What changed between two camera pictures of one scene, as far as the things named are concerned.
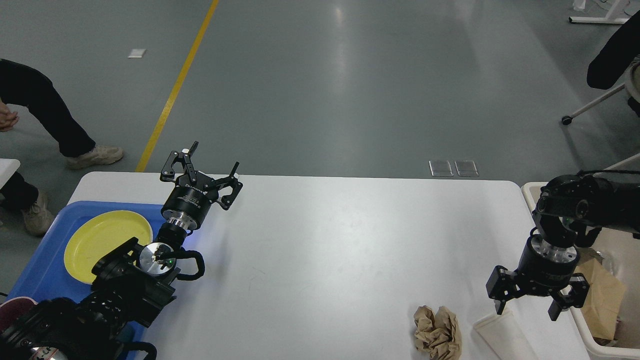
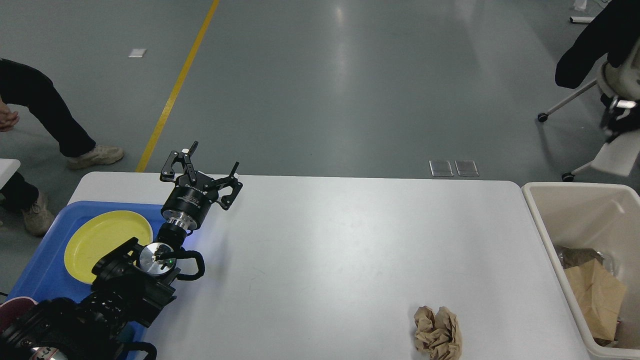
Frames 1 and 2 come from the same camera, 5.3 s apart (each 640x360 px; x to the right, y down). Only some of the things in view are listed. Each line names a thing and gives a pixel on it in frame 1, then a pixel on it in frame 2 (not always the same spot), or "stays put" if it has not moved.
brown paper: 437,336 stays put
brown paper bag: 604,299 stays put
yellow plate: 98,235 stays put
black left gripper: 189,202 stays put
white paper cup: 504,335 -> 619,156
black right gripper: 544,269 -> 610,127
